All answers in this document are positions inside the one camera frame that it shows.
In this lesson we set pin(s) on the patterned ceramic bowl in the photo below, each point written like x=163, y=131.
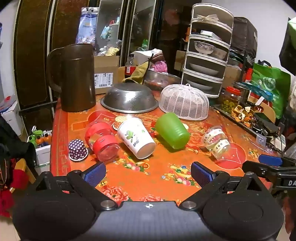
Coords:
x=203, y=47

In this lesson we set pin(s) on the red banded clear cup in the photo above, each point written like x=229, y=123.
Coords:
x=101, y=141

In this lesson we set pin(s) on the white tiered dish rack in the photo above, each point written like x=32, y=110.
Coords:
x=223, y=77

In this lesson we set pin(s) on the white plate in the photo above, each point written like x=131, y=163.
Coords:
x=204, y=69
x=198, y=85

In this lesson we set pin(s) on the purple polka dot cup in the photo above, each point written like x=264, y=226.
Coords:
x=77, y=149

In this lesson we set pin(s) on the orange floral tablecloth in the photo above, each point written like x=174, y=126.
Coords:
x=161, y=166

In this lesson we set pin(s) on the pink cloth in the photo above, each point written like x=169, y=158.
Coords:
x=160, y=66

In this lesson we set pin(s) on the steel basin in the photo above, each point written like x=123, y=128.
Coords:
x=161, y=80

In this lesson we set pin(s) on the olive green cloth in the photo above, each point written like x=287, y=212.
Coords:
x=137, y=74

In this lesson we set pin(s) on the steel colander bowl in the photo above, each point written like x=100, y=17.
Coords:
x=129, y=97

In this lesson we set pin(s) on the dried orange peels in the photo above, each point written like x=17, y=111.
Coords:
x=241, y=115

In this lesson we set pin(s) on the brown plastic pitcher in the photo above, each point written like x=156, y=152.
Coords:
x=76, y=81

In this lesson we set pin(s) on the soda bottle with red label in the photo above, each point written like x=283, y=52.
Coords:
x=129, y=69

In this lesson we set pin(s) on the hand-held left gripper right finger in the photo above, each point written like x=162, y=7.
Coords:
x=201, y=174

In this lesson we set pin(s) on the white mesh food cover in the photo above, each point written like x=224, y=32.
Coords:
x=182, y=102

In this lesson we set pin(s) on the glass jar with red lid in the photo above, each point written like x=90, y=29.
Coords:
x=230, y=100

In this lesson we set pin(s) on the box of small bottles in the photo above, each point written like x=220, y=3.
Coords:
x=42, y=148

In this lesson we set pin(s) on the white paper cup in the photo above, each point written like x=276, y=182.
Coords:
x=136, y=139

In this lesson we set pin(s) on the dark cloth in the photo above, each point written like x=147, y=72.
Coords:
x=13, y=143

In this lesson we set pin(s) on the dark wooden cabinet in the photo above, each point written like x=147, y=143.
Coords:
x=34, y=46

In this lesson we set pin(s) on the green shopping bag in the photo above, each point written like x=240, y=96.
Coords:
x=271, y=92

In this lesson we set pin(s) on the white cardboard box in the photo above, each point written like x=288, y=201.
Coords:
x=10, y=118

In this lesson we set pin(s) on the black bag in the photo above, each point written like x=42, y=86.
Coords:
x=244, y=37

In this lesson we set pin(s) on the green plastic cup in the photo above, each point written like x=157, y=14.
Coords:
x=171, y=130

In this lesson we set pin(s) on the blue plastic bag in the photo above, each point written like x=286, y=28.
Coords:
x=86, y=25

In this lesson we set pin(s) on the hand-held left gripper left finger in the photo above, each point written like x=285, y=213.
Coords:
x=94, y=174

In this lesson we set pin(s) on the small patterned paper cup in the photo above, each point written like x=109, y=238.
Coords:
x=117, y=122

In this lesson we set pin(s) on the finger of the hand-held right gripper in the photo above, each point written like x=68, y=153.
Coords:
x=270, y=160
x=256, y=167

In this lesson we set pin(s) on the clear cup with striped bands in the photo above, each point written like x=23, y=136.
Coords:
x=216, y=142

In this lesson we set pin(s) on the red cloth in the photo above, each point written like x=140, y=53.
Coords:
x=9, y=194

